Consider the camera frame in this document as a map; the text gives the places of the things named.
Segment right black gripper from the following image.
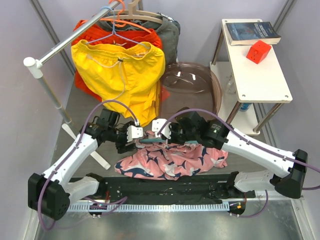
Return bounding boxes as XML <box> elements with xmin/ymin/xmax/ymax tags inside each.
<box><xmin>161</xmin><ymin>121</ymin><xmax>198</xmax><ymax>146</ymax></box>

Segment teal plastic hanger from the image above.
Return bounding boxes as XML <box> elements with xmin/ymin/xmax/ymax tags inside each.
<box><xmin>135</xmin><ymin>132</ymin><xmax>199</xmax><ymax>145</ymax></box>

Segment pink whale print shorts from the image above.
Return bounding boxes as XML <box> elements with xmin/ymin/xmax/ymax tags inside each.
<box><xmin>114</xmin><ymin>141</ymin><xmax>228</xmax><ymax>181</ymax></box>

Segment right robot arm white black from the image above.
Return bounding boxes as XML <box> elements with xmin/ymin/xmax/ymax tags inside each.
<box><xmin>169</xmin><ymin>109</ymin><xmax>308</xmax><ymax>199</ymax></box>

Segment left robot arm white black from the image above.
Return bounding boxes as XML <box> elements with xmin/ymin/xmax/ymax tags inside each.
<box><xmin>27</xmin><ymin>109</ymin><xmax>144</xmax><ymax>221</ymax></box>

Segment yellow shorts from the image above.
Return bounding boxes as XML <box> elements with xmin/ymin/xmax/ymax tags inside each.
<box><xmin>71</xmin><ymin>39</ymin><xmax>165</xmax><ymax>127</ymax></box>

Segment orange plastic hanger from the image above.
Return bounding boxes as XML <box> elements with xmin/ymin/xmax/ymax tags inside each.
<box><xmin>100</xmin><ymin>0</ymin><xmax>151</xmax><ymax>33</ymax></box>

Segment beige wooden hanger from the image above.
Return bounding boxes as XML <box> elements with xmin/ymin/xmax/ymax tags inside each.
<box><xmin>115</xmin><ymin>0</ymin><xmax>163</xmax><ymax>24</ymax></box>

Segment transparent brown plastic basin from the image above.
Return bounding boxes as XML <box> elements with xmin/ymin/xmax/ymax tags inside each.
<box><xmin>158</xmin><ymin>62</ymin><xmax>223</xmax><ymax>119</ymax></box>

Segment white two-tier shelf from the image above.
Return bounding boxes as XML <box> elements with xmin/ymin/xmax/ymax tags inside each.
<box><xmin>209</xmin><ymin>19</ymin><xmax>293</xmax><ymax>136</ymax></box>

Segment grey garment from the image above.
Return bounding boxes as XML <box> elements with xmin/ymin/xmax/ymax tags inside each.
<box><xmin>95</xmin><ymin>14</ymin><xmax>181</xmax><ymax>65</ymax></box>

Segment red cube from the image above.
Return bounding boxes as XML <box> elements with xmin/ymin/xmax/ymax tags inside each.
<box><xmin>246</xmin><ymin>40</ymin><xmax>272</xmax><ymax>64</ymax></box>

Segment dark blue book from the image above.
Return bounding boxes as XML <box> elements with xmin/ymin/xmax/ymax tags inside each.
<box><xmin>225</xmin><ymin>21</ymin><xmax>281</xmax><ymax>46</ymax></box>

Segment silver clothes rack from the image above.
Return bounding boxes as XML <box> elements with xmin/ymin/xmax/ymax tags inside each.
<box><xmin>23</xmin><ymin>0</ymin><xmax>112</xmax><ymax>171</ymax></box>

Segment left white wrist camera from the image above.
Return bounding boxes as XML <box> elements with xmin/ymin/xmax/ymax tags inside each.
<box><xmin>126</xmin><ymin>121</ymin><xmax>144</xmax><ymax>143</ymax></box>

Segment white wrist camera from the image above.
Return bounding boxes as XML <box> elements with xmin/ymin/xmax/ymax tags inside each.
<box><xmin>151</xmin><ymin>118</ymin><xmax>172</xmax><ymax>140</ymax></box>
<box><xmin>126</xmin><ymin>121</ymin><xmax>144</xmax><ymax>143</ymax></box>

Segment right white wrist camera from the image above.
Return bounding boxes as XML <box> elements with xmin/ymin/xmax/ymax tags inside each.
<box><xmin>151</xmin><ymin>118</ymin><xmax>172</xmax><ymax>140</ymax></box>

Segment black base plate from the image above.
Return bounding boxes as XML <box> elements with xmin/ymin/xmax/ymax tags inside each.
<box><xmin>77</xmin><ymin>173</ymin><xmax>256</xmax><ymax>206</ymax></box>

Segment perforated metal cable rail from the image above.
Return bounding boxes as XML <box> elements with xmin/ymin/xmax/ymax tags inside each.
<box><xmin>67</xmin><ymin>200</ymin><xmax>230</xmax><ymax>213</ymax></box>

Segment blue wire hanger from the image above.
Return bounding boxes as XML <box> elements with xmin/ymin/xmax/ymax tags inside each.
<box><xmin>86</xmin><ymin>6</ymin><xmax>150</xmax><ymax>50</ymax></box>

